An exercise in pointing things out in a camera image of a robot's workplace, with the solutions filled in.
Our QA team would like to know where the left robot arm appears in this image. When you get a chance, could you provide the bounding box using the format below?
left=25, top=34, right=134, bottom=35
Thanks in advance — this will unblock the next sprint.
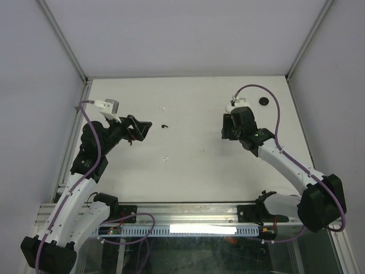
left=21, top=115, right=152, bottom=273

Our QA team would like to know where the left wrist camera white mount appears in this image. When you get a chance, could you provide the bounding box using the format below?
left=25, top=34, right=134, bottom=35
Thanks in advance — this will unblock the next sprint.
left=92, top=99, right=121, bottom=123

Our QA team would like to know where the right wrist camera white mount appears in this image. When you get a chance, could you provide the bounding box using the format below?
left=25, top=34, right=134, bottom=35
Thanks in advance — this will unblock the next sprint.
left=230, top=95, right=249, bottom=108

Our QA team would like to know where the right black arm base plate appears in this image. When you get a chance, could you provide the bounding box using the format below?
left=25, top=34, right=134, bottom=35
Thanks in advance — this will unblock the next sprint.
left=237, top=204, right=289, bottom=225

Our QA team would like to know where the grey slotted cable duct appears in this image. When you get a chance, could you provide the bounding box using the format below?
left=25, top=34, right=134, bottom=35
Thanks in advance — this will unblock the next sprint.
left=91, top=224, right=259, bottom=237

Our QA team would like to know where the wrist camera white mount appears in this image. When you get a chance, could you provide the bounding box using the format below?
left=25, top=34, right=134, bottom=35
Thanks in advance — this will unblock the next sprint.
left=230, top=95, right=249, bottom=108
left=92, top=99, right=121, bottom=123

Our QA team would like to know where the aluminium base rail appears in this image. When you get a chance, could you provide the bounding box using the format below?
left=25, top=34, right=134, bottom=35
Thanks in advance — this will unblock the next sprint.
left=35, top=202, right=343, bottom=228

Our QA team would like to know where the aluminium frame post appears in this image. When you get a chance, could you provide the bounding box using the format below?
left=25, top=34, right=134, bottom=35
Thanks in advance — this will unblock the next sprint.
left=285, top=0, right=335, bottom=83
left=35, top=0, right=88, bottom=84

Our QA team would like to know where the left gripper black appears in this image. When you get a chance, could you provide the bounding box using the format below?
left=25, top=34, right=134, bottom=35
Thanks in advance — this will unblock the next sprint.
left=99, top=113, right=152, bottom=156

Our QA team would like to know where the aluminium frame post left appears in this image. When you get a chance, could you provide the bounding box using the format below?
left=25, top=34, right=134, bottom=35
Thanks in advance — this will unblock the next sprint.
left=35, top=0, right=88, bottom=84

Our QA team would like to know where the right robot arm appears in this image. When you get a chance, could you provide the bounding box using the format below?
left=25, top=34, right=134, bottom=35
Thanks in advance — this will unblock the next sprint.
left=221, top=106, right=347, bottom=232

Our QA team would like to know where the aluminium frame post right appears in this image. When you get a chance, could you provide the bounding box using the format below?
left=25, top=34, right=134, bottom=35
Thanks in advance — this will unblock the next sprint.
left=285, top=0, right=335, bottom=83

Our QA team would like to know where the small circuit board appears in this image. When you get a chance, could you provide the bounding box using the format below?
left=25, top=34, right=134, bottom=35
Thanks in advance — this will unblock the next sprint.
left=106, top=227, right=123, bottom=235

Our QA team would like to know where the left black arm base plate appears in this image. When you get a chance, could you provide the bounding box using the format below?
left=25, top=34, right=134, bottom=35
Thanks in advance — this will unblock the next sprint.
left=106, top=204, right=137, bottom=224

